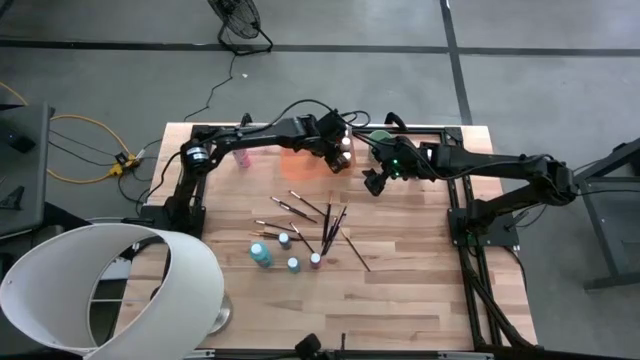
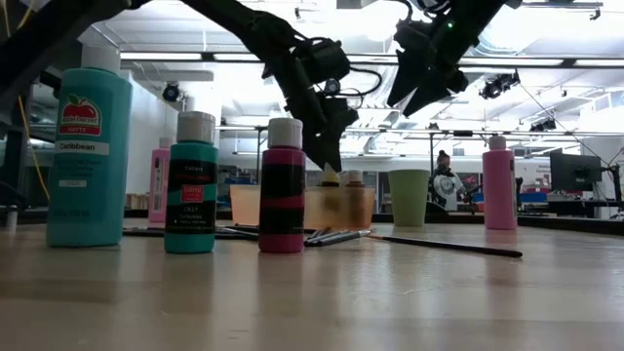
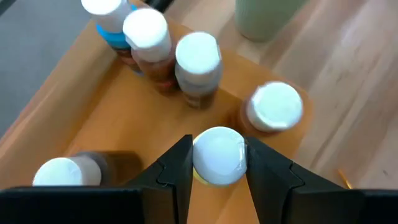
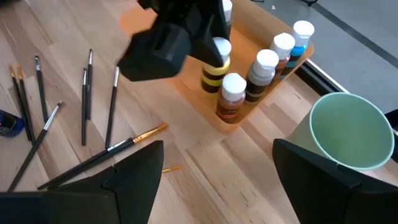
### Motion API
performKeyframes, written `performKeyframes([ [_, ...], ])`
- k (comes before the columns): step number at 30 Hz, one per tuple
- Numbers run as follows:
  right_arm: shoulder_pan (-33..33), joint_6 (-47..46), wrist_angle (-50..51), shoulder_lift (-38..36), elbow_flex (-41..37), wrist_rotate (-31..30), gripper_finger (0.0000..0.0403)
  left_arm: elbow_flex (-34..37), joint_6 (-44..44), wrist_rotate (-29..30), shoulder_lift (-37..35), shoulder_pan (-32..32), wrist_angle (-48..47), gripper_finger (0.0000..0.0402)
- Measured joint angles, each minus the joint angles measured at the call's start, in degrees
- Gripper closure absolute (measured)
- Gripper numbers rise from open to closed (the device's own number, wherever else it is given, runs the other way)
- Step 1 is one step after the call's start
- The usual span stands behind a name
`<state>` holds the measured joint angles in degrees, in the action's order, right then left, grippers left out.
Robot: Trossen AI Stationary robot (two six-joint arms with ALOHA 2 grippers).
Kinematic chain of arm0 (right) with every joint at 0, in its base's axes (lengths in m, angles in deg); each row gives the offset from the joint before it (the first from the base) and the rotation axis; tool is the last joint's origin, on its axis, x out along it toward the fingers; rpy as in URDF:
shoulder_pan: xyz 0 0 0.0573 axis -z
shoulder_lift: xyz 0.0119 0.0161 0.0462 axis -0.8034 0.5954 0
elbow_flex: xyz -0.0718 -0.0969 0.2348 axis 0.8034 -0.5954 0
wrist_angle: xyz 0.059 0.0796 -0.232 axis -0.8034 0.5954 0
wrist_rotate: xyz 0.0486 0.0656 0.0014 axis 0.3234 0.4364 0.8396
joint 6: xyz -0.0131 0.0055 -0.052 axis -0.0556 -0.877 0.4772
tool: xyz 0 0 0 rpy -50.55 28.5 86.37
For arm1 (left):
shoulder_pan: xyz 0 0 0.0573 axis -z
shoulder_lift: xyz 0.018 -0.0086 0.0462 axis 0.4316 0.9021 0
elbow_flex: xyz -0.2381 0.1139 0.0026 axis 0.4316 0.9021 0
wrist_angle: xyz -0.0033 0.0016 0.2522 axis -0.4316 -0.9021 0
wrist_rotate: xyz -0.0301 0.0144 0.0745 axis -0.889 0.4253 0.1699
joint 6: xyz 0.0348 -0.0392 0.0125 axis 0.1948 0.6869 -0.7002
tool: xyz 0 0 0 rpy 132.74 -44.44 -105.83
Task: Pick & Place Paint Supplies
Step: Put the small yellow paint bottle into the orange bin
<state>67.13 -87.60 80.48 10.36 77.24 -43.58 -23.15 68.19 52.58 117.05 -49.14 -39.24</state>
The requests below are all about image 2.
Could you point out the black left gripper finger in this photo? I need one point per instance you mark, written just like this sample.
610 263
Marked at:
331 146

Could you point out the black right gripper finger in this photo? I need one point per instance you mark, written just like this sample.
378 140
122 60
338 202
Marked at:
429 92
402 78

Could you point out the small magenta paint bottle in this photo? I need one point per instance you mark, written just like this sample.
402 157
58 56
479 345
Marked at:
282 161

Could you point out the large pink paint bottle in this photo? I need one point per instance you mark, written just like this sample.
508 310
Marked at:
499 195

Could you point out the small turquoise paint bottle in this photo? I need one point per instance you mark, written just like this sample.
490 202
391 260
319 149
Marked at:
190 161

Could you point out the small pink paint bottle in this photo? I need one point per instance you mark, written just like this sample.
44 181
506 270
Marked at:
158 195

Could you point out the black paintbrush long gold ferrule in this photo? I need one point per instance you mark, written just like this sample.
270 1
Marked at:
144 233

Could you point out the large teal paint bottle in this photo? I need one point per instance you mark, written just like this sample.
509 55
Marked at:
90 195

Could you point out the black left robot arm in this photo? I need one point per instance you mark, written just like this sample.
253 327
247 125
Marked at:
234 19

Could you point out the black paintbrush wide orange bristles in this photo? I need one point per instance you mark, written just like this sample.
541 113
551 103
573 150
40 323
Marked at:
324 231

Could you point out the green plastic cup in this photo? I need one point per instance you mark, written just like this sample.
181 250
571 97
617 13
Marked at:
408 200

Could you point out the person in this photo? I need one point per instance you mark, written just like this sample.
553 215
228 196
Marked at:
446 187

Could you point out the orange translucent tray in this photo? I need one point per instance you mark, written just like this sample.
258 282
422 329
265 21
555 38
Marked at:
246 205

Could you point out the long ceiling light bar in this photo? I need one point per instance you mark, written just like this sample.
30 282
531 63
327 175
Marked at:
161 57

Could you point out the long thin black paintbrush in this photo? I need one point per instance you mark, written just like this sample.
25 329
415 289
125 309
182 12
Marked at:
439 245

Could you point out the black computer monitor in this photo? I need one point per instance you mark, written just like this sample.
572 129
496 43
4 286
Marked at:
575 170

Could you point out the wooden slat box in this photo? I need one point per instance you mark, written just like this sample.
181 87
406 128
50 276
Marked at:
137 201

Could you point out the small white cylinder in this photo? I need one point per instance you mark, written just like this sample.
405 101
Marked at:
11 217

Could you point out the black ceiling-mounted camera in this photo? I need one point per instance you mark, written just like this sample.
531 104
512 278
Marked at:
543 124
499 84
333 87
171 91

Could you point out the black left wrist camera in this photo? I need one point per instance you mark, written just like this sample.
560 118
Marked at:
326 61

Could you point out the black metal rig frame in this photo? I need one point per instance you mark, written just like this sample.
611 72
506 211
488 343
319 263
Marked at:
431 151

